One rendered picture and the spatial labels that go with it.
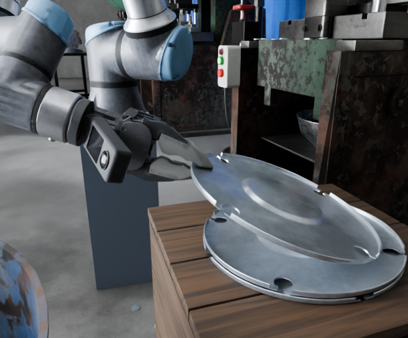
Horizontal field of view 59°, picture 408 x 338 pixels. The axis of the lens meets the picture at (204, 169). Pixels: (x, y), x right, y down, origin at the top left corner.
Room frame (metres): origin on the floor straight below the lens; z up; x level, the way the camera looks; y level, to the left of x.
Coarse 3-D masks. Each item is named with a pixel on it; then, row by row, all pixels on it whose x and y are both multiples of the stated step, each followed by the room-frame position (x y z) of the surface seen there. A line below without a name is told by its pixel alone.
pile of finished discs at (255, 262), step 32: (224, 224) 0.52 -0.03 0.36; (384, 224) 0.51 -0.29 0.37; (224, 256) 0.43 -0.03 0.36; (256, 256) 0.43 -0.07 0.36; (288, 256) 0.43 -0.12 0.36; (384, 256) 0.43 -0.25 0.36; (256, 288) 0.37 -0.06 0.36; (288, 288) 0.36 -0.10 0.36; (320, 288) 0.36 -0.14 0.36; (352, 288) 0.36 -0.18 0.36; (384, 288) 0.36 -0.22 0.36
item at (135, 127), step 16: (80, 112) 0.50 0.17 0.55; (96, 112) 0.55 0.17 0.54; (112, 112) 0.58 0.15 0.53; (128, 112) 0.54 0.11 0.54; (144, 112) 0.58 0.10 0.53; (80, 128) 0.51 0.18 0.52; (112, 128) 0.50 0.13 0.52; (128, 128) 0.50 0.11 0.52; (144, 128) 0.50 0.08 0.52; (80, 144) 0.53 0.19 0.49; (128, 144) 0.50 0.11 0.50; (144, 144) 0.50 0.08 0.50; (144, 160) 0.50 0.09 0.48
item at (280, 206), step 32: (256, 160) 0.63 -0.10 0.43; (224, 192) 0.44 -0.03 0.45; (256, 192) 0.47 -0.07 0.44; (288, 192) 0.51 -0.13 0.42; (256, 224) 0.38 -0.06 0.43; (288, 224) 0.41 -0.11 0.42; (320, 224) 0.44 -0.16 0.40; (352, 224) 0.49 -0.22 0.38; (320, 256) 0.35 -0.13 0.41; (352, 256) 0.38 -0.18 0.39
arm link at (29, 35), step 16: (32, 0) 0.58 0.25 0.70; (48, 0) 0.59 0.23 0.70; (16, 16) 0.59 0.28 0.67; (32, 16) 0.56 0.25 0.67; (48, 16) 0.57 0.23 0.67; (64, 16) 0.59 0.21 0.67; (0, 32) 0.57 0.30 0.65; (16, 32) 0.55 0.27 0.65; (32, 32) 0.55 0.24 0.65; (48, 32) 0.56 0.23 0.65; (64, 32) 0.58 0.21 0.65; (0, 48) 0.57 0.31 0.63; (16, 48) 0.53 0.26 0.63; (32, 48) 0.54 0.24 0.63; (48, 48) 0.55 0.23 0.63; (64, 48) 0.59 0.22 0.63; (32, 64) 0.53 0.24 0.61; (48, 64) 0.55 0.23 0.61
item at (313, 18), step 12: (312, 0) 1.11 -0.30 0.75; (324, 0) 1.06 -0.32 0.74; (336, 0) 1.06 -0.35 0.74; (348, 0) 1.08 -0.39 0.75; (312, 12) 1.11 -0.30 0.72; (324, 12) 1.06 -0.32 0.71; (336, 12) 1.06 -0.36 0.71; (312, 24) 1.10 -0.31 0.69; (324, 24) 1.06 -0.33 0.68; (312, 36) 1.10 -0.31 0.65; (324, 36) 1.06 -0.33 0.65
